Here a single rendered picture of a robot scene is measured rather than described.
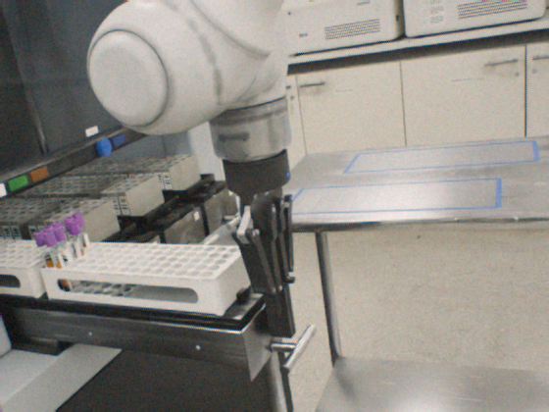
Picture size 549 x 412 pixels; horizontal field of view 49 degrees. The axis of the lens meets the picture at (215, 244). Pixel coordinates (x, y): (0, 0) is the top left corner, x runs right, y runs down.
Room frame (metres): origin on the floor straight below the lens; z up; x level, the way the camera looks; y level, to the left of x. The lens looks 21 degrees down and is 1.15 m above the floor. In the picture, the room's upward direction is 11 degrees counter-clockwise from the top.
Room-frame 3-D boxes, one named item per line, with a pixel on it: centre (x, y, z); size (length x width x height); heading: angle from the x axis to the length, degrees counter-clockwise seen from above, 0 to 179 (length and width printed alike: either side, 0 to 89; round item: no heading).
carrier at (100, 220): (1.02, 0.21, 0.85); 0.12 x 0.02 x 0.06; 148
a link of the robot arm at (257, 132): (0.67, -0.06, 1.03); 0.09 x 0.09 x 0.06
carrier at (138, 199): (1.15, 0.12, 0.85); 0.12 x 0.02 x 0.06; 147
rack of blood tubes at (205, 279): (0.77, 0.11, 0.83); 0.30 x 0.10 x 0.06; 58
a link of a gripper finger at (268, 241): (0.65, -0.06, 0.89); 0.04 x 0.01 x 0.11; 57
